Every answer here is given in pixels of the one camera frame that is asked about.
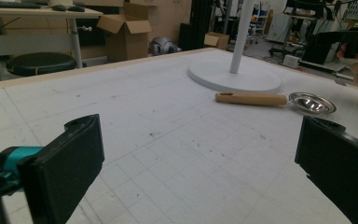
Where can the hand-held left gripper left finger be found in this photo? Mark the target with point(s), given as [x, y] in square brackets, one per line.
[62, 168]

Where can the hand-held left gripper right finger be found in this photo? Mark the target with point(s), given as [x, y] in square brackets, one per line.
[338, 161]

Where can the small silver metal dish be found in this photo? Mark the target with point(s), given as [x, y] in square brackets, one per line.
[312, 103]

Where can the wooden stick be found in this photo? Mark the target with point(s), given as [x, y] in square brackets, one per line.
[251, 99]

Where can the small white box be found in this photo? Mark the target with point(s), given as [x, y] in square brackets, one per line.
[291, 61]

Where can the black round stool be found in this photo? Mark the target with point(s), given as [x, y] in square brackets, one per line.
[40, 63]

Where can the white round stand with pole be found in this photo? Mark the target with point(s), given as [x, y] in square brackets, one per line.
[236, 67]

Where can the small cardboard box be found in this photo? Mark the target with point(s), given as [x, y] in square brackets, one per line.
[216, 40]

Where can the light wooden desk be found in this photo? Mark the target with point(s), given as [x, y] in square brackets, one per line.
[31, 34]

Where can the large open cardboard box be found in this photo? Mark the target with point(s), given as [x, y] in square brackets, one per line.
[126, 32]

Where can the grey round helmet-like object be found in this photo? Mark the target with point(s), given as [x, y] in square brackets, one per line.
[163, 46]

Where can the black computer mouse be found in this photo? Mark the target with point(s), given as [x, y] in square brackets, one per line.
[59, 7]
[76, 8]

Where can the black speaker cabinet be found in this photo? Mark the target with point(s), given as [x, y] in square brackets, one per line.
[187, 36]

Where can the black keyboard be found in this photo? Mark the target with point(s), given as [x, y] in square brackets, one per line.
[9, 4]

